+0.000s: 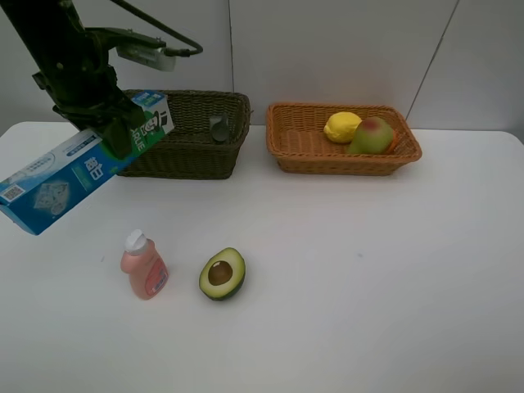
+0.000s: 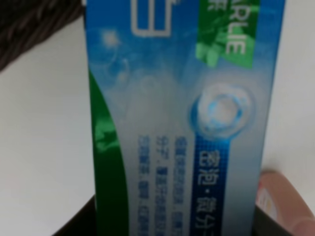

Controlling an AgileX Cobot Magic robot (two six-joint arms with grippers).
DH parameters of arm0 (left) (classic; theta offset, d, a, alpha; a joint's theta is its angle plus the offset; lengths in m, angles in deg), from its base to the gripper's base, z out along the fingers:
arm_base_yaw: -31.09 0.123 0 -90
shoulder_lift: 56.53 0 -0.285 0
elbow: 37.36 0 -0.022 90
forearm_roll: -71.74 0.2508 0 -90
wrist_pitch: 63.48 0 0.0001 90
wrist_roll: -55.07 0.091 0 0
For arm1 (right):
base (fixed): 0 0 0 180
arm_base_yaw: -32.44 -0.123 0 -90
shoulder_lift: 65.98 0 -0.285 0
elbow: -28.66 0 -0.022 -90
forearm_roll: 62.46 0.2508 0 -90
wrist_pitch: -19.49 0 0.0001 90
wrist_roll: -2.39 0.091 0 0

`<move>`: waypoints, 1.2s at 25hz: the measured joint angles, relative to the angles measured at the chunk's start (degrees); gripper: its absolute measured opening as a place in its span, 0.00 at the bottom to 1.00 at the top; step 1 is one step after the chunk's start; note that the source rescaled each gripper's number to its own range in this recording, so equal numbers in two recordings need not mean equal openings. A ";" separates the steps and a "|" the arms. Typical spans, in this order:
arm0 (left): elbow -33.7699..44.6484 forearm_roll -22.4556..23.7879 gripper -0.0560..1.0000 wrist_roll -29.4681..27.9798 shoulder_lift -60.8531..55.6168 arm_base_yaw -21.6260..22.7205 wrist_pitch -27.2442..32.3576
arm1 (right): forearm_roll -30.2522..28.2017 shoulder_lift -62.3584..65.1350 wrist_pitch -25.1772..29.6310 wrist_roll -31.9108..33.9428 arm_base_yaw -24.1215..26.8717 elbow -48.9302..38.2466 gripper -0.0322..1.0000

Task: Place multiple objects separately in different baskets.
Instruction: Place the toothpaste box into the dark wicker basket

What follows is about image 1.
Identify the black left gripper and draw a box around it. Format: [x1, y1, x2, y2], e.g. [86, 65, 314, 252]
[33, 65, 145, 159]

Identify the black pump bottle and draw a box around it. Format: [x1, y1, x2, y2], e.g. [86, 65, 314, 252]
[210, 113, 229, 143]

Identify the blue toothpaste box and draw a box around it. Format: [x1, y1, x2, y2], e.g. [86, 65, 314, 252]
[1, 90, 174, 235]

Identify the pink bottle white cap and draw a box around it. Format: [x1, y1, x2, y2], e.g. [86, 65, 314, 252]
[120, 229, 169, 300]

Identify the halved avocado with pit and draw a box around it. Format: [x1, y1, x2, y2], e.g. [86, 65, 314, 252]
[199, 247, 246, 301]

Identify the yellow lemon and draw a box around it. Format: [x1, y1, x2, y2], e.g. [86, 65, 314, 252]
[323, 111, 362, 144]

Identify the green red pear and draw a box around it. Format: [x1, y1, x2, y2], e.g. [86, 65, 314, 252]
[346, 116, 395, 155]

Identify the orange fruit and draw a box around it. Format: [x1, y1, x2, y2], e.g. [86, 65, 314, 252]
[385, 130, 399, 155]

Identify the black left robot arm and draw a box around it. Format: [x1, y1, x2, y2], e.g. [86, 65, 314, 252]
[1, 1, 144, 160]

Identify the dark brown wicker basket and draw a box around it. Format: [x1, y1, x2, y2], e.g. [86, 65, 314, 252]
[118, 90, 251, 180]

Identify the orange wicker basket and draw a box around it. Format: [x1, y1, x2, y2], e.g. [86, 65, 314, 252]
[266, 102, 422, 176]

